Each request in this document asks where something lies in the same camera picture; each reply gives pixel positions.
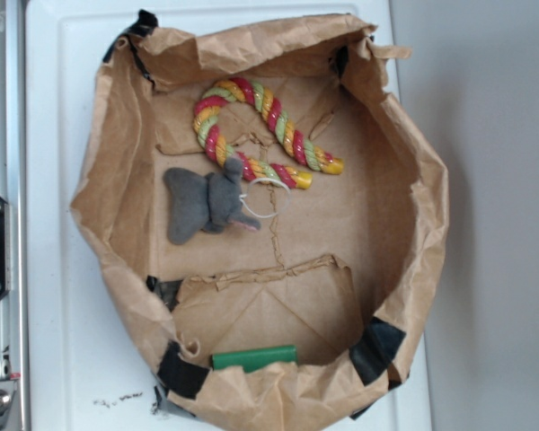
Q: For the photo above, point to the white plastic ring tag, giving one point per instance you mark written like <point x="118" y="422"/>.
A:
<point x="273" y="182"/>

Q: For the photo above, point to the gray plush elephant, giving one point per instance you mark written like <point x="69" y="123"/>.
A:
<point x="206" y="203"/>

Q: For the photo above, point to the multicolor twisted rope toy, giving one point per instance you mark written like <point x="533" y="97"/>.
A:
<point x="294" y="142"/>

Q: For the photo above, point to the brown paper bag bin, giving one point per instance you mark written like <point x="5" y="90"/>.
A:
<point x="346" y="274"/>

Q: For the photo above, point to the aluminum frame rail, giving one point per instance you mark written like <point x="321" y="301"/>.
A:
<point x="15" y="406"/>

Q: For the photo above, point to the green rectangular block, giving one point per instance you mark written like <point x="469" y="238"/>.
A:
<point x="254" y="359"/>

